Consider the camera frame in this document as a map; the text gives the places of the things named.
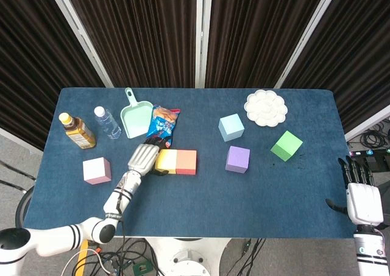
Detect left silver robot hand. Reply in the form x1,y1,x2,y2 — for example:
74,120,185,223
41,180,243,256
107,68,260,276
127,137,169,177

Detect white flower-shaped paint palette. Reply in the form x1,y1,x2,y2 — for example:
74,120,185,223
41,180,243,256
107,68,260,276
243,89,289,127

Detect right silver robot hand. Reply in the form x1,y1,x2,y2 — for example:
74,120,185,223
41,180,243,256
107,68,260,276
325,155,385,227

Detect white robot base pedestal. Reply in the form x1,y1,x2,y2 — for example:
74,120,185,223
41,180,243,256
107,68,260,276
143,238,232,276

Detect pink cube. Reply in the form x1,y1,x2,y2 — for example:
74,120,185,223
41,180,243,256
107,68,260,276
82,157,112,185

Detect green cube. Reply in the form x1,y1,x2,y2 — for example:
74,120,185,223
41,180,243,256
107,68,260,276
270,130,304,163

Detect blue snack bag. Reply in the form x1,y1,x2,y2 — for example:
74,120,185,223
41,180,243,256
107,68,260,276
146,104,181,149

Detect green circuit board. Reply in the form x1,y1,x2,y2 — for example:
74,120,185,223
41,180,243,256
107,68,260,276
132,260,153,275

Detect purple cube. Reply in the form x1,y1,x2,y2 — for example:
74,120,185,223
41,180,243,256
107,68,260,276
225,146,251,174

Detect amber tea bottle yellow label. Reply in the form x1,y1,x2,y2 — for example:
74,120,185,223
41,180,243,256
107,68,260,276
58,112,97,150

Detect yellow floor tape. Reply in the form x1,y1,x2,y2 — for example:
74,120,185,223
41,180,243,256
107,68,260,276
76,239,90,269

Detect light blue cube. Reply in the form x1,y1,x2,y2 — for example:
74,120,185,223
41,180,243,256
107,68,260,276
218,113,245,142

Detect mint green dustpan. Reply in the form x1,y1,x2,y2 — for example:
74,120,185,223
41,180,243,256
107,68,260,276
119,87,154,140

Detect clear plastic water bottle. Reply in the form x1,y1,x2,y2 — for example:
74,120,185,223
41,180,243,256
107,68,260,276
93,105,122,140

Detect orange-red cube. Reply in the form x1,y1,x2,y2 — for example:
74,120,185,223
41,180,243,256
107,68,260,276
175,149,197,176

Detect black floor cable bundle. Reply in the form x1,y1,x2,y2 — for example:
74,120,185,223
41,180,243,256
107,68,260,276
60,238,165,276
225,238,266,276

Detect coiled black cables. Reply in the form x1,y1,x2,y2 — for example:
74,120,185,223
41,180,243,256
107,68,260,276
359,116,390,150

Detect yellow cube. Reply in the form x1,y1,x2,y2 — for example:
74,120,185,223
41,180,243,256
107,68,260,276
154,149,178,175

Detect blue table cloth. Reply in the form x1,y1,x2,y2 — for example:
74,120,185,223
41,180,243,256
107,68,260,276
23,87,372,239

